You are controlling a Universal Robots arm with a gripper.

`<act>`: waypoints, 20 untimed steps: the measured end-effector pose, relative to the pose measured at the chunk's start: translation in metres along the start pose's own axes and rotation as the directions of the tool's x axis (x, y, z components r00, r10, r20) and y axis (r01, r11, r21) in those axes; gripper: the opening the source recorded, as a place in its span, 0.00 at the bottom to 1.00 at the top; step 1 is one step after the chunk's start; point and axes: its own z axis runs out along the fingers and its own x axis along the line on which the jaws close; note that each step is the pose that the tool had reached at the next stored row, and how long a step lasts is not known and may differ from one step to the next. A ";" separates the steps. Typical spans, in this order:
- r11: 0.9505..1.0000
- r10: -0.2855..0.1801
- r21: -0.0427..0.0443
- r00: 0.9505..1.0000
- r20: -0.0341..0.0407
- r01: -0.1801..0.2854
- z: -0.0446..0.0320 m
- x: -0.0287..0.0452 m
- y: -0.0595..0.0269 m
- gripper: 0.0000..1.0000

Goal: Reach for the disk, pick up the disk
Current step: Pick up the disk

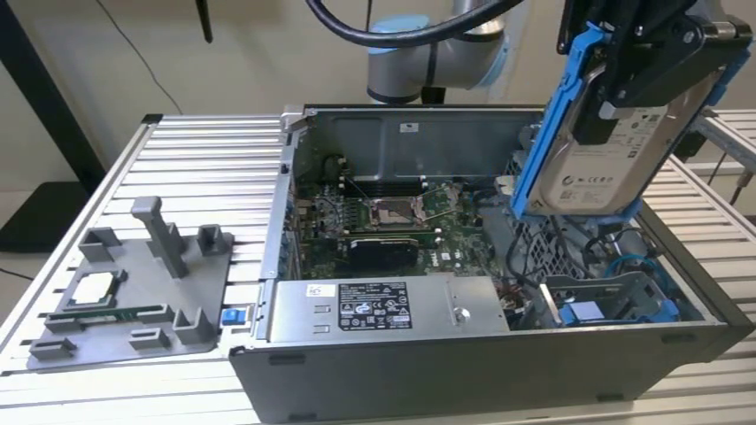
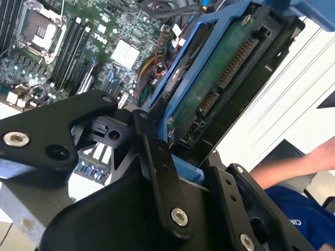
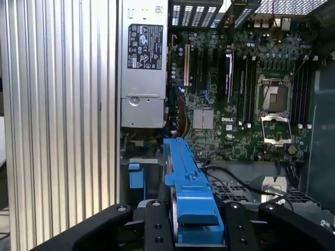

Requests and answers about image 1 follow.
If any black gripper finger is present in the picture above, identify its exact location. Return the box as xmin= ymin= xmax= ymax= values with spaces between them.
xmin=575 ymin=17 xmax=710 ymax=145

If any hard disk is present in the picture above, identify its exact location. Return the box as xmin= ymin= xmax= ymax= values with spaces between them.
xmin=509 ymin=19 xmax=747 ymax=220

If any grey metal disk bay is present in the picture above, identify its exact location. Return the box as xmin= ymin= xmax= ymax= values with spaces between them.
xmin=478 ymin=148 xmax=627 ymax=284

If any black box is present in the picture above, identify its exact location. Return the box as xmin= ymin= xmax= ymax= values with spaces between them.
xmin=673 ymin=130 xmax=709 ymax=161

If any metal slat side table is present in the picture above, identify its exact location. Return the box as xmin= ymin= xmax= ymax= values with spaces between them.
xmin=690 ymin=109 xmax=756 ymax=178

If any metal socket cover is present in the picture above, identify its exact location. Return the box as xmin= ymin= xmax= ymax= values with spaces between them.
xmin=413 ymin=181 xmax=462 ymax=222

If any green motherboard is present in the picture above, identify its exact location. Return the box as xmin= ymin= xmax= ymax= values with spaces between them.
xmin=286 ymin=174 xmax=503 ymax=284

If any CPU socket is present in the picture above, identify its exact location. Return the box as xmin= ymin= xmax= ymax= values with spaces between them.
xmin=367 ymin=197 xmax=422 ymax=227

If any blue carrier block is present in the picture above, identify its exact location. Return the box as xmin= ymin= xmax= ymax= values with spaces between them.
xmin=558 ymin=302 xmax=607 ymax=328

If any black graphics card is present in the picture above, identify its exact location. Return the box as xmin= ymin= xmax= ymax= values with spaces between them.
xmin=347 ymin=236 xmax=422 ymax=270

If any black hanging rod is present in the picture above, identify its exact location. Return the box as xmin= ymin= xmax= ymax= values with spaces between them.
xmin=194 ymin=0 xmax=214 ymax=44

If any black open PC case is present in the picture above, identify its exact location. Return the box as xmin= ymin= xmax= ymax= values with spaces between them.
xmin=227 ymin=104 xmax=756 ymax=424

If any silver power supply unit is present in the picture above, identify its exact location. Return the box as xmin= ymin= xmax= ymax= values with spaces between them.
xmin=269 ymin=277 xmax=513 ymax=344

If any grey parts rack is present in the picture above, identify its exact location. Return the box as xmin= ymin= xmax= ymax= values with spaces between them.
xmin=26 ymin=196 xmax=238 ymax=371

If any silver CPU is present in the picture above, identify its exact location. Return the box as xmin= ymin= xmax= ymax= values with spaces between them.
xmin=67 ymin=272 xmax=123 ymax=307

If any green RAM stick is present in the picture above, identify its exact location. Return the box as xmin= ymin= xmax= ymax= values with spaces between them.
xmin=50 ymin=307 xmax=165 ymax=323

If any black monitor stand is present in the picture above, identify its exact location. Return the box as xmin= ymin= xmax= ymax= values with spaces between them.
xmin=0 ymin=0 xmax=109 ymax=253

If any thick black cable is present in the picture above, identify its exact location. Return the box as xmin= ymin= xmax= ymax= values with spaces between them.
xmin=305 ymin=0 xmax=527 ymax=48

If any blue wire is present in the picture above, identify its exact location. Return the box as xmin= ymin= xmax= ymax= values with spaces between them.
xmin=607 ymin=228 xmax=673 ymax=289

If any black wire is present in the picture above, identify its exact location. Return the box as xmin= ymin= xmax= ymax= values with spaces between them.
xmin=505 ymin=212 xmax=569 ymax=284

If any grey metal bay bracket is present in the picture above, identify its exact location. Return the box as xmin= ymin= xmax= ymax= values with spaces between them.
xmin=541 ymin=269 xmax=681 ymax=328

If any locking lever wire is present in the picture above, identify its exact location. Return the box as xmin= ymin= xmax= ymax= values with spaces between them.
xmin=347 ymin=176 xmax=375 ymax=201

